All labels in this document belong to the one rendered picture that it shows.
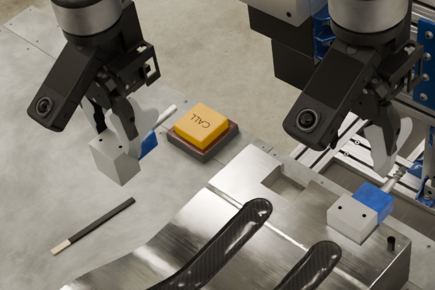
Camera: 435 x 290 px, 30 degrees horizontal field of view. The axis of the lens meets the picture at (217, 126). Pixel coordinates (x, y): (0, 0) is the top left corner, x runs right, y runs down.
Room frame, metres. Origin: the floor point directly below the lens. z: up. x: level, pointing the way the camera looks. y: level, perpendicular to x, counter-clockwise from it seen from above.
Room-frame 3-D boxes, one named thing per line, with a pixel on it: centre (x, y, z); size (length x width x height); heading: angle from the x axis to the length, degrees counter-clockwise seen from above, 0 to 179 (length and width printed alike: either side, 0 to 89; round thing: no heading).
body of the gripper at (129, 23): (0.75, 0.11, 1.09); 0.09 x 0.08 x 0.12; 130
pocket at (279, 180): (0.66, -0.08, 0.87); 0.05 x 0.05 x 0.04; 40
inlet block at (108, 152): (0.75, 0.10, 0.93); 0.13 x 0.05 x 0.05; 130
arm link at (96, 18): (0.74, 0.12, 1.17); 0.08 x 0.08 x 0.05
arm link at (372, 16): (0.60, -0.16, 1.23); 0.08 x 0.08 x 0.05
